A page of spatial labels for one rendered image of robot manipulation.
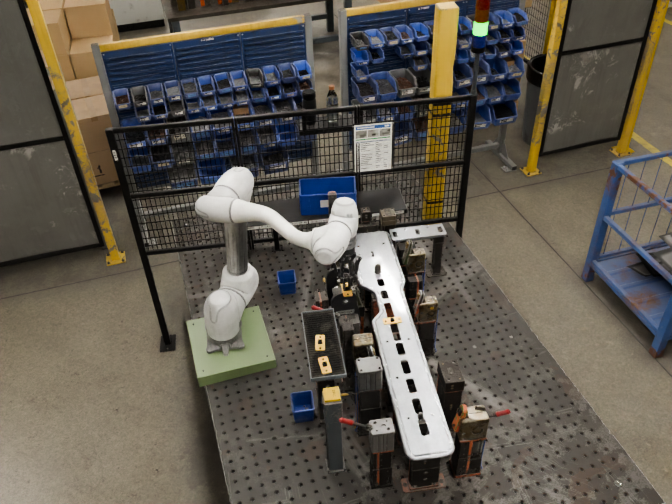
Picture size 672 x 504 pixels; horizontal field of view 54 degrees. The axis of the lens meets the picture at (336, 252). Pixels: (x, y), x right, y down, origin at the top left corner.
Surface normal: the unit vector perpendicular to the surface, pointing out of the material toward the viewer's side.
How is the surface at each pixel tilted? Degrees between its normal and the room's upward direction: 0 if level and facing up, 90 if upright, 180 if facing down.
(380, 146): 90
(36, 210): 93
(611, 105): 91
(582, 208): 0
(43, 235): 94
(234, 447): 0
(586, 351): 0
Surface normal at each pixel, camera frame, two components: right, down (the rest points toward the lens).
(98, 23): 0.23, 0.61
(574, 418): -0.04, -0.78
